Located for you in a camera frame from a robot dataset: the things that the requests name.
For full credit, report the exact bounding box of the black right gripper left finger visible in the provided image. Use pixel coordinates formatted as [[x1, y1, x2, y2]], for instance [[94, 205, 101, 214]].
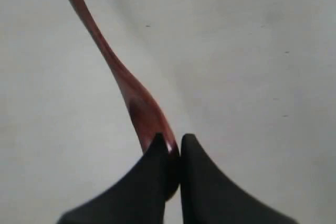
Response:
[[58, 133, 168, 224]]

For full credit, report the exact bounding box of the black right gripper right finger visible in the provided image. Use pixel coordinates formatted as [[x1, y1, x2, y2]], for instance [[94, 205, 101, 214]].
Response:
[[180, 134, 296, 223]]

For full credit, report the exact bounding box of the dark red wooden spoon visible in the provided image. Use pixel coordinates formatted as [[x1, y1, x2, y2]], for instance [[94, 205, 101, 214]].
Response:
[[68, 0, 180, 200]]

